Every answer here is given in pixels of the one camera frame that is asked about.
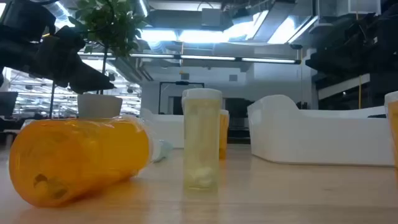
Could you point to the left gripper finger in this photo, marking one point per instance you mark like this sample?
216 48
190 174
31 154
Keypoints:
99 88
84 74

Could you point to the tall white plastic bin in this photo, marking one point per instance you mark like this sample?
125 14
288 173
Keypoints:
311 140

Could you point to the white plant pot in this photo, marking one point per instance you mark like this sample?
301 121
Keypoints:
99 105

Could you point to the wide pale yellow pill bottle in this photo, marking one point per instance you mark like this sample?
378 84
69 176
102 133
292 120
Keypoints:
202 140

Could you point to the black monitor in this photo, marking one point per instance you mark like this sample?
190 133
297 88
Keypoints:
7 104

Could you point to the orange pill bottle plain cap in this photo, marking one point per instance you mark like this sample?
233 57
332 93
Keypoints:
224 133
393 124

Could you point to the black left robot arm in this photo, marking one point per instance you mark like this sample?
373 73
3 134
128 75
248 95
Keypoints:
18 18

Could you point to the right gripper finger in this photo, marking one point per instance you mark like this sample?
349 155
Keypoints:
317 63

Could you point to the green leafy plant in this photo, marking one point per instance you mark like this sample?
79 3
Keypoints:
109 25

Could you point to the linear ceiling light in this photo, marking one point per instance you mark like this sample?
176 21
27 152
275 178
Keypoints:
205 58

